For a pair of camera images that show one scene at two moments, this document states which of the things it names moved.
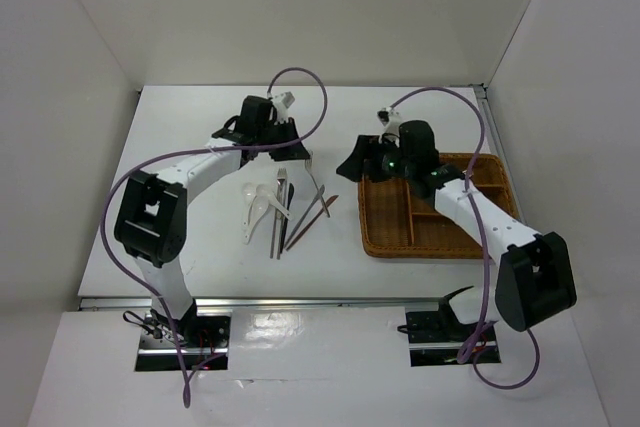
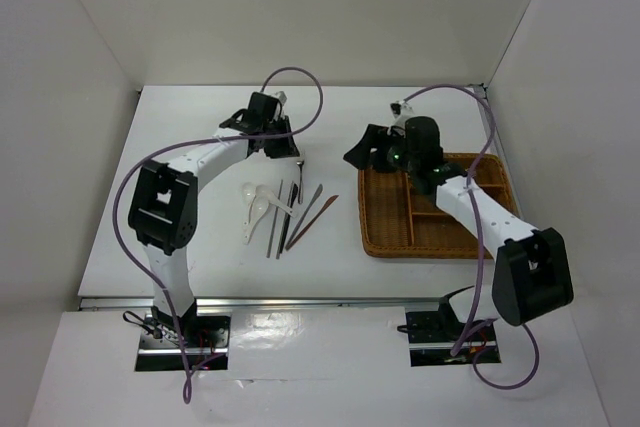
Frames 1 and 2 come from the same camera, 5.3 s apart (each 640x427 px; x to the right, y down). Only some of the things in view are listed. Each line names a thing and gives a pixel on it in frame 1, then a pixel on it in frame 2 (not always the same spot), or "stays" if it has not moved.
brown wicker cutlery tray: [394, 222] stays
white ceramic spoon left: [249, 192] stays
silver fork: [281, 174] -> [300, 190]
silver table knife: [304, 215] stays
